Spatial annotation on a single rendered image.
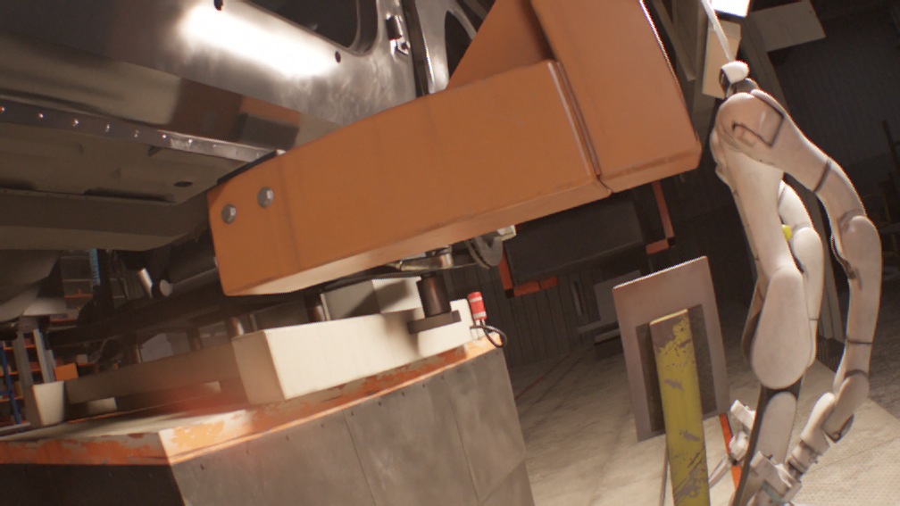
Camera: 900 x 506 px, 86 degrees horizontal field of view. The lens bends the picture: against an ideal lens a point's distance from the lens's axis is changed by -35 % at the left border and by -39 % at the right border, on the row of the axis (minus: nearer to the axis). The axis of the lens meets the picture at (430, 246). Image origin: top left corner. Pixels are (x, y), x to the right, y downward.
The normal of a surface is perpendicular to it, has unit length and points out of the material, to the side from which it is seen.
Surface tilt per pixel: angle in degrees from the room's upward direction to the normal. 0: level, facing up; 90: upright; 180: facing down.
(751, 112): 76
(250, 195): 90
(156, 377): 90
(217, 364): 90
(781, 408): 90
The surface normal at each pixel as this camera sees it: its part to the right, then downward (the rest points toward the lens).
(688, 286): -0.35, -0.01
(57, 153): 0.77, 0.56
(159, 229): 0.92, -0.15
